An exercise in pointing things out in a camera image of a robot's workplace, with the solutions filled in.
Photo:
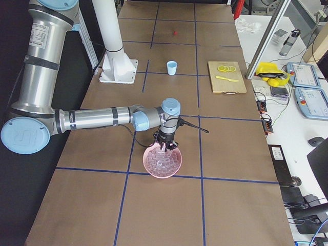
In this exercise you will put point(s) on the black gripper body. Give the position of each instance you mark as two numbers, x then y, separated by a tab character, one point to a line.
165	139

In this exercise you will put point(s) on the clear ice cubes pile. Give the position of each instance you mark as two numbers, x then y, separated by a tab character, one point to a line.
162	164

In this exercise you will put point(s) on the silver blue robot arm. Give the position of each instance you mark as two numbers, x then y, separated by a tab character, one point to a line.
31	120

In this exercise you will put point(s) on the light blue plastic cup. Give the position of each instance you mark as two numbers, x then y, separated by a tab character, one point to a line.
171	67

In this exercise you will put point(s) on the pink bowl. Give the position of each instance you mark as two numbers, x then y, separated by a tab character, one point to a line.
177	150

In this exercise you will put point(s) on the wooden cutting board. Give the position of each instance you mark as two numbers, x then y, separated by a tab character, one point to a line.
224	86

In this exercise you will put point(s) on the yellow plastic knife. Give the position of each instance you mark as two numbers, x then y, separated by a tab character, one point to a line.
225	78

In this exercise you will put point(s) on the crumpled plastic wrap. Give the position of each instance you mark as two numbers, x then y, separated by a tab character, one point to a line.
246	27

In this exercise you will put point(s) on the black computer mouse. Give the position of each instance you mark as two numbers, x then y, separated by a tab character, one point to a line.
315	141

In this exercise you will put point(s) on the teach pendant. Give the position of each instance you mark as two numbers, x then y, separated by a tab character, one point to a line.
303	75
312	102

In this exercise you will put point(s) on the water bottle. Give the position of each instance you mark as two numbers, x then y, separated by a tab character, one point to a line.
289	42

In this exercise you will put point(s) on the white pedestal column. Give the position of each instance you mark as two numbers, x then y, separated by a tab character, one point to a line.
117	67

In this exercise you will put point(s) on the aluminium frame post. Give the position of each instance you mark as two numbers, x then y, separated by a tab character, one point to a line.
267	36

